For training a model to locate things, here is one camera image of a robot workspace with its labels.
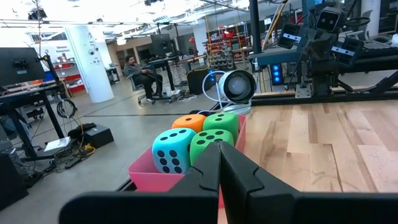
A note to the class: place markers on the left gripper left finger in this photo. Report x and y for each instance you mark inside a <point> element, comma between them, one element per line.
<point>202,186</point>

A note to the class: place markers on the orange foam die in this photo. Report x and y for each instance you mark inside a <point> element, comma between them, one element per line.
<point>189,124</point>

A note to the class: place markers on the red parts shelf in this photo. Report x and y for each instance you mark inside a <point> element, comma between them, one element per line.
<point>224,51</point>

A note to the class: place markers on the blue-lit computer tower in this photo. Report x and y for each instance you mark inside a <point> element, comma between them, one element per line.
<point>276,74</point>

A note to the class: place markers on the black standing desk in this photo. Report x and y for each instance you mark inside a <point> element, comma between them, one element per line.
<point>28,93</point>

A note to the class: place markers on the black computer monitor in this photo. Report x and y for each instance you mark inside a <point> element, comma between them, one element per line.
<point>161,45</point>
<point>18,67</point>

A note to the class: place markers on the turquoise foam die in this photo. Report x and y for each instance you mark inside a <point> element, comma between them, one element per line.
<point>178,147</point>

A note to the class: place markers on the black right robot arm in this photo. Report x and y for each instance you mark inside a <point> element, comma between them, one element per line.
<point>323,74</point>

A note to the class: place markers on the green foam die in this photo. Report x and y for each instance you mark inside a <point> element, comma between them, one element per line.
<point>227,126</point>
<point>199,152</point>

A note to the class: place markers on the dark blue steel post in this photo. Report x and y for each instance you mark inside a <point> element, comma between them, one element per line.
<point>255,26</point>

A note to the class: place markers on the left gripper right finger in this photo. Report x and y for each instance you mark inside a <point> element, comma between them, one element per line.
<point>245,193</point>

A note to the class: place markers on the person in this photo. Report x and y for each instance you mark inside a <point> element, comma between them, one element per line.
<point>140,76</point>

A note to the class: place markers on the black floor box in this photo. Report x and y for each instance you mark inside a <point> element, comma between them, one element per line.
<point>99,136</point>

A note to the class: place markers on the white round column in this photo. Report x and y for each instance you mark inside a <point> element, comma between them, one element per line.
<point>93,68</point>

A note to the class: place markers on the black office desk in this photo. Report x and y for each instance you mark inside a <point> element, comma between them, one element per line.
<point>169,63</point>

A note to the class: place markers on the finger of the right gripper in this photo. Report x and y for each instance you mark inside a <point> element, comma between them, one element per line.
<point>289,35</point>
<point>347,51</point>

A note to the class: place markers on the grey office chair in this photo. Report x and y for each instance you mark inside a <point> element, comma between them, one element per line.
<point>135,85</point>

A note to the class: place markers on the dark grey desk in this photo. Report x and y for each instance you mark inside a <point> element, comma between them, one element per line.
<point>273,56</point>

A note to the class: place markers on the white camera on table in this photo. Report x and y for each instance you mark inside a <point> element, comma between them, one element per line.
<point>237,85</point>

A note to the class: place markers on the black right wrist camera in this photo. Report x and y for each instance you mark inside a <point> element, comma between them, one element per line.
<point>328,20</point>

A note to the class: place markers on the black bag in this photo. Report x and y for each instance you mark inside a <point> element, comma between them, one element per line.
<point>197,81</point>

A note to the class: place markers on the translucent pink plastic tray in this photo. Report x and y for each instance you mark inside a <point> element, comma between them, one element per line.
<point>146,179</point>

